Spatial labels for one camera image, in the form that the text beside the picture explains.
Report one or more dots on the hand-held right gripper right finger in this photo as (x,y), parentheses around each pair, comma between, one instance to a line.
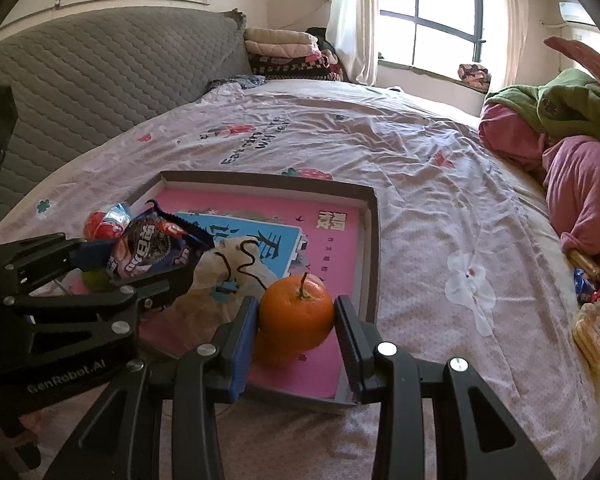
(350,350)

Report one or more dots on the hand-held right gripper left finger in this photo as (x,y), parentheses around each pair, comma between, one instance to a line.
(244,345)

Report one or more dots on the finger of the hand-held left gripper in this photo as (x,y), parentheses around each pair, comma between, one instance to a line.
(87,254)
(105,310)

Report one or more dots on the red and blue bread bag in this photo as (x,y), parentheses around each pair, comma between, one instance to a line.
(100,225)

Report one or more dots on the large orange tangerine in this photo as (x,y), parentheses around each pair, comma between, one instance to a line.
(275,355)

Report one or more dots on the blue cookie packet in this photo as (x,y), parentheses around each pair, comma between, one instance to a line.
(145,245)

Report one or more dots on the small orange tangerine with stem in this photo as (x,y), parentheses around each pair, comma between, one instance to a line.
(295,310)

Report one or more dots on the white plastic bag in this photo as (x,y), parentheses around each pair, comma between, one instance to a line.
(215,270)

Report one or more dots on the grey cardboard box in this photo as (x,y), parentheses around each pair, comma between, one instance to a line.
(372,240)

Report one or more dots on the pink and blue book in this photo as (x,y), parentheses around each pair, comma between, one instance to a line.
(325,260)

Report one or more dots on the strawberry print bedsheet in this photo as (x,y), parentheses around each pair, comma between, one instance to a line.
(430,200)

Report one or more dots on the grey quilted headboard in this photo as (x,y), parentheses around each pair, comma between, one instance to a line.
(105,75)

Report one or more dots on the dark knit cloth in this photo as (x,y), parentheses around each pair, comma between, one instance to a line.
(237,82)

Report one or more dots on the small blue snack packet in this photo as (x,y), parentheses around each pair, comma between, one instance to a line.
(585,284)

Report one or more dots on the dark patterned folded blanket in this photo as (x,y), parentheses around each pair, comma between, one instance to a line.
(295,67)

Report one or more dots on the pink duvet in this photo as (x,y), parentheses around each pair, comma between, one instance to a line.
(580,185)

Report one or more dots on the pink folded blanket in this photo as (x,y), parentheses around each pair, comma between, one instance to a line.
(285,50)

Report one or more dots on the cream folded blanket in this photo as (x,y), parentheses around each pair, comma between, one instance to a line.
(280,36)

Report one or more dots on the floral cloth bundle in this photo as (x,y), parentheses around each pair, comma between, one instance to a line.
(474,74)

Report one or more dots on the green blanket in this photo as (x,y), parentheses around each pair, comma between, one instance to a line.
(570,105)

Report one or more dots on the white curtain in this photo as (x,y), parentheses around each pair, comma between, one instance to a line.
(352,20)
(512,25)

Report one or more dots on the window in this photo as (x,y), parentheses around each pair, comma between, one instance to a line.
(440,10)

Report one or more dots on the long pink cushion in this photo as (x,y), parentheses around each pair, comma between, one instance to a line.
(590,65)

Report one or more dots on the white air conditioner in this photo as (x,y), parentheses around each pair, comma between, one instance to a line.
(577,14)

